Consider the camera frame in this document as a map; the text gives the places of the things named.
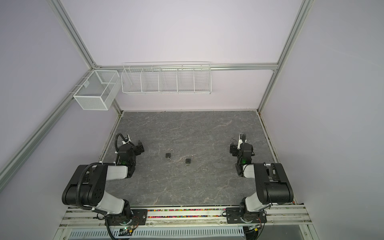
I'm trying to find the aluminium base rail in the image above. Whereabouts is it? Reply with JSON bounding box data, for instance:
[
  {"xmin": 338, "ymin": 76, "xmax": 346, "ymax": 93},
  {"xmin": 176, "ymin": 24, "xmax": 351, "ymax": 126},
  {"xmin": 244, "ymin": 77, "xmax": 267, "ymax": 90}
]
[{"xmin": 56, "ymin": 205, "xmax": 310, "ymax": 230}]

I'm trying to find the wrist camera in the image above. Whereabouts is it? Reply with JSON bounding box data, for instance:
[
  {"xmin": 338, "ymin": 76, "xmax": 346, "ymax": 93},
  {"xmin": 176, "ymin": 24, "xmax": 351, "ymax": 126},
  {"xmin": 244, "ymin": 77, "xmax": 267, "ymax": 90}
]
[
  {"xmin": 123, "ymin": 134, "xmax": 133, "ymax": 145},
  {"xmin": 237, "ymin": 134, "xmax": 247, "ymax": 150}
]

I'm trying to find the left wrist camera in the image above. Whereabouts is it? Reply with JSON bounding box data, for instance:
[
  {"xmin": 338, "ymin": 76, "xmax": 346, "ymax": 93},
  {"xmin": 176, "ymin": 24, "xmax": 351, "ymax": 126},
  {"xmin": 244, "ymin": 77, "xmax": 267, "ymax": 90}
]
[{"xmin": 123, "ymin": 134, "xmax": 133, "ymax": 145}]

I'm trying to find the white vented cable duct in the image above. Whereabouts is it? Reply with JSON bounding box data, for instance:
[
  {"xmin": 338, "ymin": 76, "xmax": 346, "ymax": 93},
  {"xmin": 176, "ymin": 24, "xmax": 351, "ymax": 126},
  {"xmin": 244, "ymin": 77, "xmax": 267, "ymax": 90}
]
[{"xmin": 67, "ymin": 226, "xmax": 245, "ymax": 240}]

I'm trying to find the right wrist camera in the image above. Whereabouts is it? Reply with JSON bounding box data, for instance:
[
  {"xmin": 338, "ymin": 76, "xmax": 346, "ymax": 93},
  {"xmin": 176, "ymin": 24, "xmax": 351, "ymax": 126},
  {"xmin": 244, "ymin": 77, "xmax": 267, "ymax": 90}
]
[{"xmin": 237, "ymin": 134, "xmax": 247, "ymax": 150}]

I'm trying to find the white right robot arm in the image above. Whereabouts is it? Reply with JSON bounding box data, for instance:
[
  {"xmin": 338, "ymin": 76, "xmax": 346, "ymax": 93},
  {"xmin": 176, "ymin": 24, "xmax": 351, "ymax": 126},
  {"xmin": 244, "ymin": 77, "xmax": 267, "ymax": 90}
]
[{"xmin": 230, "ymin": 142, "xmax": 294, "ymax": 224}]

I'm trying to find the white mesh box basket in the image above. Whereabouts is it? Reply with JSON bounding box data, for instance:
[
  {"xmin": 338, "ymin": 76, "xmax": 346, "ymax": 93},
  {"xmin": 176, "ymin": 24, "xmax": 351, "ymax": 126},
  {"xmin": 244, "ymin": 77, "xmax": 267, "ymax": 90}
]
[{"xmin": 74, "ymin": 70, "xmax": 121, "ymax": 111}]

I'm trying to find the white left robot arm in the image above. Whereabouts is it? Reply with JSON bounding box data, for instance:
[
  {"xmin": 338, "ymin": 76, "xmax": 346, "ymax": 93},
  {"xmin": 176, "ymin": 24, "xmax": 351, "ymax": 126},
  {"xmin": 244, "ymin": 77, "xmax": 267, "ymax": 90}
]
[{"xmin": 62, "ymin": 133, "xmax": 145, "ymax": 226}]

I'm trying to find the white wire shelf basket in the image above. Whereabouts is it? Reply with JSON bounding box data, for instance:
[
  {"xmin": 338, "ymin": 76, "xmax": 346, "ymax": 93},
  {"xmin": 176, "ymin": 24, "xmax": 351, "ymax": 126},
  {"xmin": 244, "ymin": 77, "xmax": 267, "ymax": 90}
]
[{"xmin": 121, "ymin": 62, "xmax": 212, "ymax": 94}]

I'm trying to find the small black padlock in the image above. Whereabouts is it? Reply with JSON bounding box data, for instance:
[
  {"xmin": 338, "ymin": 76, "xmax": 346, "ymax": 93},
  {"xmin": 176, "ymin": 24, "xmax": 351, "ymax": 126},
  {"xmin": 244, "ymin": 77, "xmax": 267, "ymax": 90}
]
[{"xmin": 166, "ymin": 149, "xmax": 174, "ymax": 161}]

